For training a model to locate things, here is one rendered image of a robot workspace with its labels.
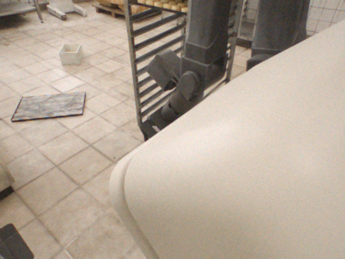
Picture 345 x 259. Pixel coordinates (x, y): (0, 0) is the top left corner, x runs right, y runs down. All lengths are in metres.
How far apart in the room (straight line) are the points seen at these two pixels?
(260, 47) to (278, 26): 0.03
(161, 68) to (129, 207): 0.41
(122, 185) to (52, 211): 1.72
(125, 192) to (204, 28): 0.33
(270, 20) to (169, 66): 0.22
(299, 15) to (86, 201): 1.67
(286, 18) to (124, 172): 0.29
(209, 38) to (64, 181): 1.72
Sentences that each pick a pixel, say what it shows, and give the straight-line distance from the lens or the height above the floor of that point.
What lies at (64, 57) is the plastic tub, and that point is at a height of 0.10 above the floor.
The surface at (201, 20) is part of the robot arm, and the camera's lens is 0.44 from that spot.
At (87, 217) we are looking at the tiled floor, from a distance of 1.78.
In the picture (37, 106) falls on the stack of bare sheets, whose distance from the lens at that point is 2.86.
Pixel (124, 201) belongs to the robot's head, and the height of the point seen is 1.30.
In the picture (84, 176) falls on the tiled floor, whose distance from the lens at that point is 2.00.
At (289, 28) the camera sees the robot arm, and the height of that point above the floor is 1.33.
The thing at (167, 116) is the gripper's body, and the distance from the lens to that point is 0.58.
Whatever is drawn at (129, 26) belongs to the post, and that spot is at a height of 0.92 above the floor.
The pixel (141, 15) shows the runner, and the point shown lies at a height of 0.96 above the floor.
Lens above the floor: 1.44
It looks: 39 degrees down
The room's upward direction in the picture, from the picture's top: straight up
